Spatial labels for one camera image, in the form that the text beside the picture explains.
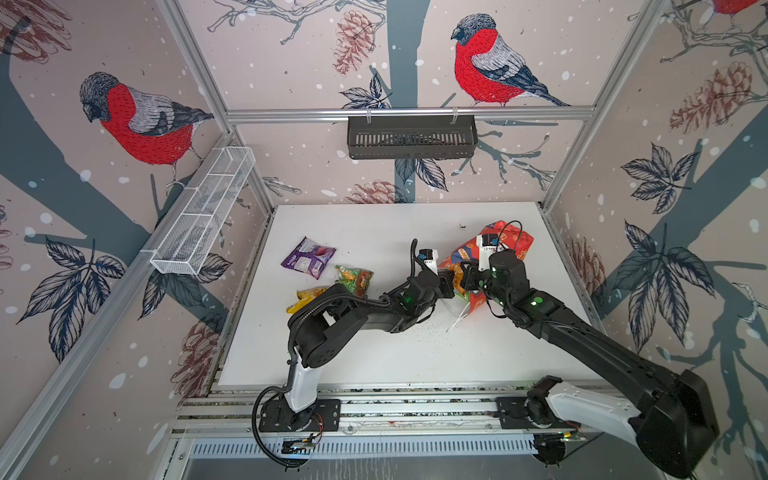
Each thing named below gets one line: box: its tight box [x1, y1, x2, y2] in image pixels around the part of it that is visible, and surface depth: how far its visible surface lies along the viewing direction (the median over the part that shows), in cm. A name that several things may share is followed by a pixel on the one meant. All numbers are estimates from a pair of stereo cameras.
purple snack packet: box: [281, 236, 337, 280], surface depth 103 cm
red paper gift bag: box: [437, 220, 535, 315], surface depth 83 cm
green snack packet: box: [334, 265, 374, 297], surface depth 97 cm
